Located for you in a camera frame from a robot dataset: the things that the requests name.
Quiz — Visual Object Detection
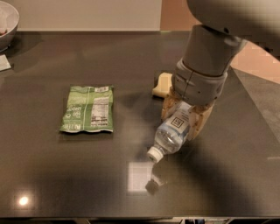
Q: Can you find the clear blue-labelled plastic bottle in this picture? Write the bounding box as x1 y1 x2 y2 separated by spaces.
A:
147 101 191 163

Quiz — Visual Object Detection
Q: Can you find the white paper card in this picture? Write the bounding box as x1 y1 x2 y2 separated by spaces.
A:
0 55 11 71

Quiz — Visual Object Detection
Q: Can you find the grey metal bowl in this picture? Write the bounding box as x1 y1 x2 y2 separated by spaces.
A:
0 1 19 52

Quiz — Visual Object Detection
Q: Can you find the green snack bag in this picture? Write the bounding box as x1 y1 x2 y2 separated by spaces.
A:
59 86 114 133

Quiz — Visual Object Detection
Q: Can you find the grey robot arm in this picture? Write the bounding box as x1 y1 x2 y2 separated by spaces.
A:
162 0 280 140

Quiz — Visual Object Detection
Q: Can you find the yellow sponge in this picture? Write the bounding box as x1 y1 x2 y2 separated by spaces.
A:
152 73 172 98

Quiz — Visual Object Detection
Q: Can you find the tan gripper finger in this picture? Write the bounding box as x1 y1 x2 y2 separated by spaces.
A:
161 87 182 121
187 102 214 141

